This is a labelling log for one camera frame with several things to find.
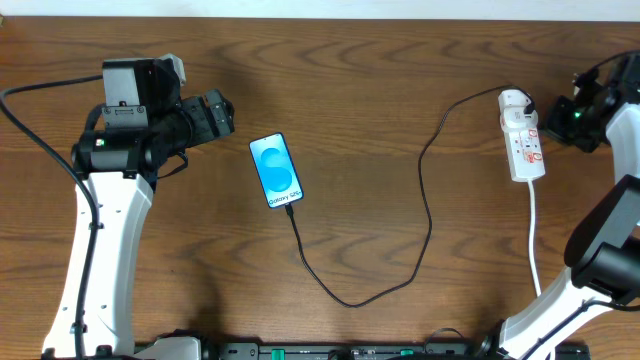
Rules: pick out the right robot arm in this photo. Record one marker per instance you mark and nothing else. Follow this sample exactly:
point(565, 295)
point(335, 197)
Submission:
point(601, 258)

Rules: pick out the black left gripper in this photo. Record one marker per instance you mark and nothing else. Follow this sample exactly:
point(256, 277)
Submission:
point(211, 117)

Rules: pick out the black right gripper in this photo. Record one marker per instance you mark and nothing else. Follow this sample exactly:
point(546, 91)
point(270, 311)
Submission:
point(560, 122)

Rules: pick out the white charger plug adapter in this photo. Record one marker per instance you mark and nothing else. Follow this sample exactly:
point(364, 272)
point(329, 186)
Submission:
point(515, 98)

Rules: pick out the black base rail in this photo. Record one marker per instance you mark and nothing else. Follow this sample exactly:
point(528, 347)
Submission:
point(445, 349)

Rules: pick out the white power strip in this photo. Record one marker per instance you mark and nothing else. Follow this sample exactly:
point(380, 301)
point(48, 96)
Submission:
point(522, 140)

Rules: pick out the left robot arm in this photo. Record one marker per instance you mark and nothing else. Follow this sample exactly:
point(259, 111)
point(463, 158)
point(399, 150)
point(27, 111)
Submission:
point(126, 140)

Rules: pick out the blue Galaxy smartphone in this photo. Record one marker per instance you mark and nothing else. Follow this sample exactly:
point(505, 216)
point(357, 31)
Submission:
point(276, 171)

